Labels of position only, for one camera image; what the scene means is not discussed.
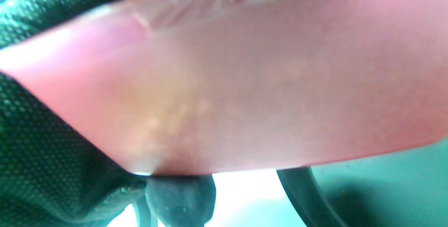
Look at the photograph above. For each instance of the red plastic container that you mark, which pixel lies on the red plastic container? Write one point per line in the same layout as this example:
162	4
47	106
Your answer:
280	80

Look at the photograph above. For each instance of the person's left hand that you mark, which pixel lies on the person's left hand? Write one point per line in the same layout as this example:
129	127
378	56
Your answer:
52	171

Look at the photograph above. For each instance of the black frying pan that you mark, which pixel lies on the black frying pan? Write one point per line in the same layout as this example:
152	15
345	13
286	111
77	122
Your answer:
304	199

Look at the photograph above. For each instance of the person's right hand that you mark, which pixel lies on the person's right hand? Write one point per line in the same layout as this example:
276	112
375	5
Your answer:
42	10

